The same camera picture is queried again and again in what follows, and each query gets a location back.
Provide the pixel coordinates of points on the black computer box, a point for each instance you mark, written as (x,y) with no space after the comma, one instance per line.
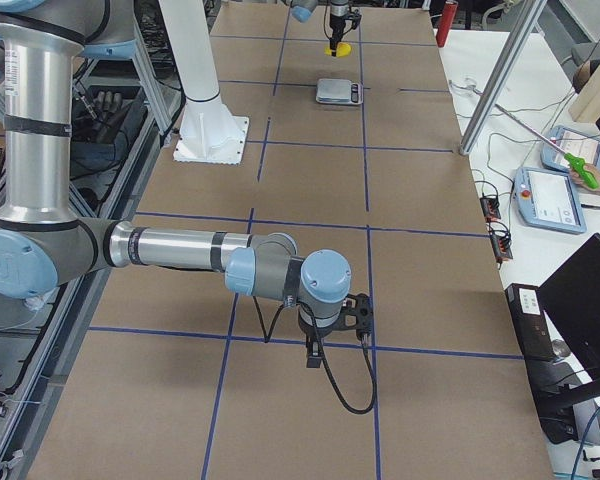
(529,321)

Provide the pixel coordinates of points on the white pedestal column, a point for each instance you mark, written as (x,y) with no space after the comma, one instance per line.
(209,132)

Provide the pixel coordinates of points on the blue teach pendant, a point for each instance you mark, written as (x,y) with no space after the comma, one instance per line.
(548,200)
(582,145)

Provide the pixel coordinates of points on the silver digital kitchen scale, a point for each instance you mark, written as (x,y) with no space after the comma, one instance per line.
(339,92)

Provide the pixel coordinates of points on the near blue teach pendant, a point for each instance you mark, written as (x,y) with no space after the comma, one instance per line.
(548,200)

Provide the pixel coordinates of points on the red cylinder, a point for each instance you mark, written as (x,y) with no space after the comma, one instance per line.
(446,20)

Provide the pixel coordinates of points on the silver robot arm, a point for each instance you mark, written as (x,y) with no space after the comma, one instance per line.
(44,244)
(302,10)

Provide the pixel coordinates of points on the green handled reacher grabber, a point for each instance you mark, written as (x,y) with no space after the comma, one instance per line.
(575,162)

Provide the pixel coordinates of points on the person's hand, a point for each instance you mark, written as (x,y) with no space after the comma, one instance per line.
(579,181)

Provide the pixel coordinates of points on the black monitor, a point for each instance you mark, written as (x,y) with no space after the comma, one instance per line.
(571,298)

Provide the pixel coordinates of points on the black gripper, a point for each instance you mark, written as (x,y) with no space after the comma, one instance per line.
(315,332)
(336,19)

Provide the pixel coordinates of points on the yellow mango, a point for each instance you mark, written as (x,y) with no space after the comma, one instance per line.
(345,49)

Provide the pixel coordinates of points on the aluminium frame post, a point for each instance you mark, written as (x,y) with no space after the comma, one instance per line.
(513,47)

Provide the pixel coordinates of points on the far blue teach pendant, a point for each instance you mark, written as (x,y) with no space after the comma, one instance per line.
(582,145)

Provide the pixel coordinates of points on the orange black connector board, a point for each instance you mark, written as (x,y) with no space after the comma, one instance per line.
(489,201)

